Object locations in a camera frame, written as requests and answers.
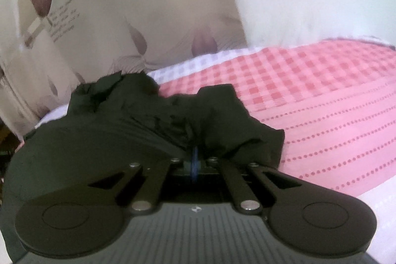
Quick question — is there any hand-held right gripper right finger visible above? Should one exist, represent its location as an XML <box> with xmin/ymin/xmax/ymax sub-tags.
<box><xmin>198</xmin><ymin>157</ymin><xmax>298</xmax><ymax>216</ymax></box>

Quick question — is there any pink checked bedsheet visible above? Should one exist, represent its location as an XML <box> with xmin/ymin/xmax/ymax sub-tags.
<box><xmin>34</xmin><ymin>38</ymin><xmax>396</xmax><ymax>264</ymax></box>

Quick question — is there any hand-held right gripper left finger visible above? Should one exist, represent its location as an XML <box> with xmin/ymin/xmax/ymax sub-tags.
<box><xmin>87</xmin><ymin>146</ymin><xmax>199</xmax><ymax>216</ymax></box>

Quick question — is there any beige leaf print curtain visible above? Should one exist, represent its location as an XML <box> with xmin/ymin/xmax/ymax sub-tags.
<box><xmin>0</xmin><ymin>0</ymin><xmax>248</xmax><ymax>144</ymax></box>

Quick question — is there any black garment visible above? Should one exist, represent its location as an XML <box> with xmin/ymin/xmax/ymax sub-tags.
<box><xmin>0</xmin><ymin>70</ymin><xmax>286</xmax><ymax>259</ymax></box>

